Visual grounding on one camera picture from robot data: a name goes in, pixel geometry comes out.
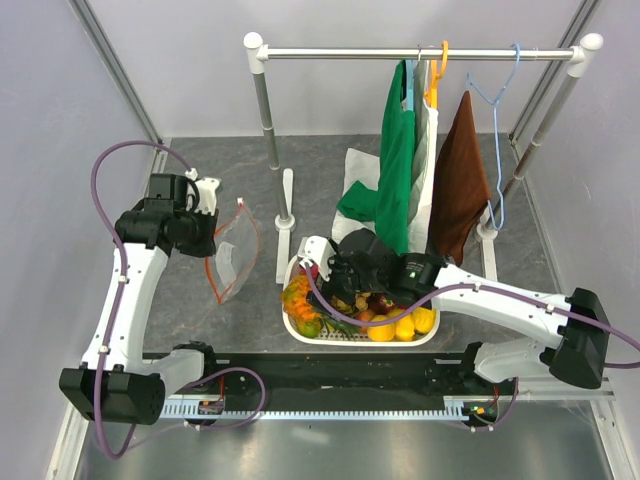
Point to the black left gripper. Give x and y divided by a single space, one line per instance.
206 248

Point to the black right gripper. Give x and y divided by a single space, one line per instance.
329 280

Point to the clear zip bag orange zipper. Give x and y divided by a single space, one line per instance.
238 243

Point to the orange toy pineapple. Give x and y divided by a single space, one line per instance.
296 303

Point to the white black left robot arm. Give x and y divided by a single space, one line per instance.
113 381

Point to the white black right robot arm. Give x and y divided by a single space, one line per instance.
565 336

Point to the brown longan bunch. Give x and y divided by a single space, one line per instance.
359 303

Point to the peach fruit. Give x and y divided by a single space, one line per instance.
365 316

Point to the orange fruit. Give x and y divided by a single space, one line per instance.
379 330

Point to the green yellow mango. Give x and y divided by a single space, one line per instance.
309 328

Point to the white plastic fruit basket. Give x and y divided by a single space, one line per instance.
328 337

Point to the green shirt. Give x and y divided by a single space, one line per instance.
387 207

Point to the white grey garment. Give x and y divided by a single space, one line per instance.
364 167

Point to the brown towel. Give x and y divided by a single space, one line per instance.
461 190

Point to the silver white clothes rack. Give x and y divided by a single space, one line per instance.
579 57

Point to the orange plastic hanger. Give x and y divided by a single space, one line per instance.
437 70

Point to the light blue hanger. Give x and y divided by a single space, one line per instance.
408 99

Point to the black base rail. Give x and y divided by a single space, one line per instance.
363 381

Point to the blue wire hanger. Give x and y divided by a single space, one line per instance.
497 140

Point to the white cable duct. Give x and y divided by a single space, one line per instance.
192 409

